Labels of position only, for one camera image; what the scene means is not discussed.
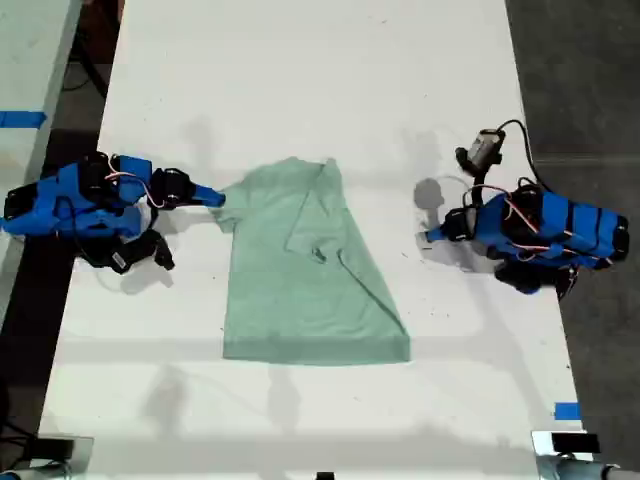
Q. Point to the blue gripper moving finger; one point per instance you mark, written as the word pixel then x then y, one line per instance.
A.
pixel 440 240
pixel 212 200

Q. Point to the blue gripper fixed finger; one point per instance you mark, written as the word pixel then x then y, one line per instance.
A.
pixel 207 190
pixel 440 230

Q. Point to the pale green T-shirt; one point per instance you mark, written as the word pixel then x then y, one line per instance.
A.
pixel 300 300

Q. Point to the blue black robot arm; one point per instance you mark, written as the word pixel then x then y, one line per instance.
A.
pixel 47 200
pixel 560 225

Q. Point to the long blue tape strip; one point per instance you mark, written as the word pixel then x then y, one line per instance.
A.
pixel 20 119

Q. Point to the white side table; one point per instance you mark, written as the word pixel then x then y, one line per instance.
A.
pixel 30 60

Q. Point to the short blue tape strip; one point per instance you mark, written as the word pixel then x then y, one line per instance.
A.
pixel 567 411

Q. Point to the metal clamp plate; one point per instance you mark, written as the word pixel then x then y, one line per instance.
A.
pixel 82 460
pixel 542 450

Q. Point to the small black box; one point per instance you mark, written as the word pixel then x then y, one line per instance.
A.
pixel 575 443
pixel 55 448

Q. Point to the small black table clip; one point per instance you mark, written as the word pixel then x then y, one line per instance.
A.
pixel 325 476

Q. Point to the black camera stalk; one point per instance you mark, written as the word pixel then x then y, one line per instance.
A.
pixel 478 186

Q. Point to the black camera box with label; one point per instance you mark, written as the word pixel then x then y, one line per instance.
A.
pixel 131 255

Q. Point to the black grey camera box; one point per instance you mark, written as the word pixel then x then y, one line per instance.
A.
pixel 482 147

